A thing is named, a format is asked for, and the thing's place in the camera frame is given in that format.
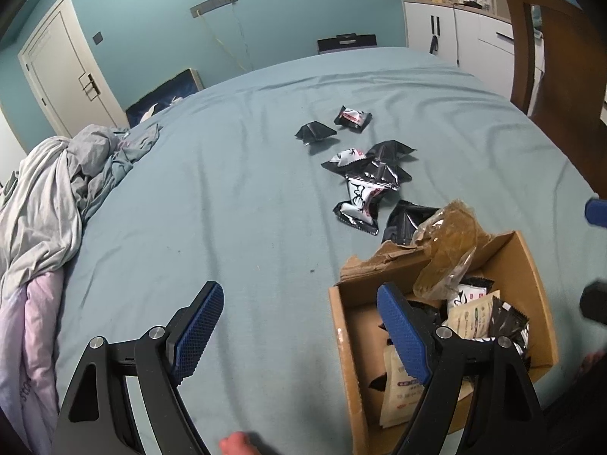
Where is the person's left hand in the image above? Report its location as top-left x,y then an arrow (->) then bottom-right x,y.
219,431 -> 260,455

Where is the wooden chair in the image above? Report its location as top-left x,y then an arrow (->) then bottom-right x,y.
506,0 -> 606,198

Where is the pink quilt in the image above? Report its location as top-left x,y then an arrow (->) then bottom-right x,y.
1,269 -> 64,454

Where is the brown cardboard box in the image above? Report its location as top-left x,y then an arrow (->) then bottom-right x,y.
329,200 -> 558,454

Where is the beige sachet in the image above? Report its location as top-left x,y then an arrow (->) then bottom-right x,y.
445,291 -> 501,339
380,345 -> 424,428

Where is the wall mounted lamp bar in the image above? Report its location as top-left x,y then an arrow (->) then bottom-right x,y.
190,0 -> 239,19

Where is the white black snack packet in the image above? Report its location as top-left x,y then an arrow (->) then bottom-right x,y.
447,284 -> 487,311

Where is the white cabinet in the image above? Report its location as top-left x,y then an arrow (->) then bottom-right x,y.
402,0 -> 514,97

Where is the teal bed sheet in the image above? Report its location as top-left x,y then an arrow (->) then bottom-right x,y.
55,47 -> 606,454

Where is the black box behind bed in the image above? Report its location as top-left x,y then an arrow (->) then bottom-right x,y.
317,33 -> 377,55

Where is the black snack packet far left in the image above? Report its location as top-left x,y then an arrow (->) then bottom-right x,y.
295,121 -> 338,145

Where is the white door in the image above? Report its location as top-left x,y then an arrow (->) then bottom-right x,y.
17,0 -> 129,138

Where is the pile of black snack packets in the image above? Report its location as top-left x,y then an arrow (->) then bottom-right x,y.
321,140 -> 437,245

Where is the framed dark picture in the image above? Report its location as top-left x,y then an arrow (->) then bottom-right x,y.
126,68 -> 204,127

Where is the black snack packet far right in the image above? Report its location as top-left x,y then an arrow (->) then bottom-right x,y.
333,106 -> 373,133

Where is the person's right hand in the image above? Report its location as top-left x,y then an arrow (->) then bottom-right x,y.
573,349 -> 605,382

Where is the crumpled grey blanket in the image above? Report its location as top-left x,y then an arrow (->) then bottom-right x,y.
1,123 -> 162,301

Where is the beige sachet left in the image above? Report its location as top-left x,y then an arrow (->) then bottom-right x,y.
380,345 -> 424,428

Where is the beige sachet right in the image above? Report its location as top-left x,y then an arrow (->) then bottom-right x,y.
445,291 -> 501,339

